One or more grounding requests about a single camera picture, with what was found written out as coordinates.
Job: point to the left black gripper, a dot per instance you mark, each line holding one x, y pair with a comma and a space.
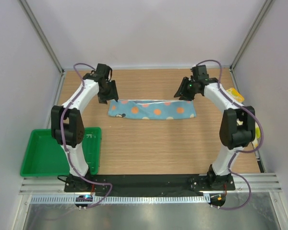
112, 95

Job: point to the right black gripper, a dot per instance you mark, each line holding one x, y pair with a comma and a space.
186, 96

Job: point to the blue polka dot towel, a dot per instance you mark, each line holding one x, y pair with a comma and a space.
152, 109

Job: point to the yellow green patterned towel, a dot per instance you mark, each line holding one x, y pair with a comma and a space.
240, 99

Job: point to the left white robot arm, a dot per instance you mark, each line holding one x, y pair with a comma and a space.
67, 126

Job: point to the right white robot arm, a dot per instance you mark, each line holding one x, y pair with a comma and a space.
237, 127

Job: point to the green plastic tray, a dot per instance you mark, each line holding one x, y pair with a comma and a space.
44, 157

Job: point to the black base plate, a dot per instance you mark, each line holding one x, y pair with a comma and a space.
157, 185

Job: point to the white slotted cable duct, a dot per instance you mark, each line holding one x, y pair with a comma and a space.
86, 200

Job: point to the left aluminium frame post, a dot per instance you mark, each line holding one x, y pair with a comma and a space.
40, 33

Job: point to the aluminium frame post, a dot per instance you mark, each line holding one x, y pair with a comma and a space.
40, 33
263, 11

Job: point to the right aluminium frame post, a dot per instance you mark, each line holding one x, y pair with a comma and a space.
263, 11

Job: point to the aluminium front rail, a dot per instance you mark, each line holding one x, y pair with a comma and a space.
259, 182

